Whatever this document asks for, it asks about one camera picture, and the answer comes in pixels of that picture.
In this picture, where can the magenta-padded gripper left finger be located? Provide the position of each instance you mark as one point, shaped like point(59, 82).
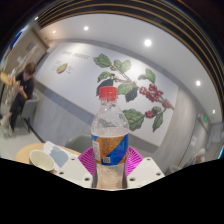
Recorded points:
point(75, 171)

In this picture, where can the green exit sign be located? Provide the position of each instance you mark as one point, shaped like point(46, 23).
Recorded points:
point(205, 118)

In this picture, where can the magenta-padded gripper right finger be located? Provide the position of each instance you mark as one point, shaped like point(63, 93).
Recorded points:
point(145, 171)

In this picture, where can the white and blue paper sheet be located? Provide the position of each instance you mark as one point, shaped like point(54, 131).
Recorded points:
point(58, 155)

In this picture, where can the coffee plant wall mural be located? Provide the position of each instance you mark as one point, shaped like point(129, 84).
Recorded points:
point(83, 83)

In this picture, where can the dark cup with white inside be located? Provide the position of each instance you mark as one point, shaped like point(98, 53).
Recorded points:
point(41, 160)

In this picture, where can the small round wooden side table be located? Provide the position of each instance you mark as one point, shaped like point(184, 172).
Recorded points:
point(5, 79)

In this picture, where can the clear bottle with red cap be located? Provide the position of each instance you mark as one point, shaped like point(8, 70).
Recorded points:
point(110, 146)

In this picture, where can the round ceiling lights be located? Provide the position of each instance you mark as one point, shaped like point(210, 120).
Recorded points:
point(147, 42)

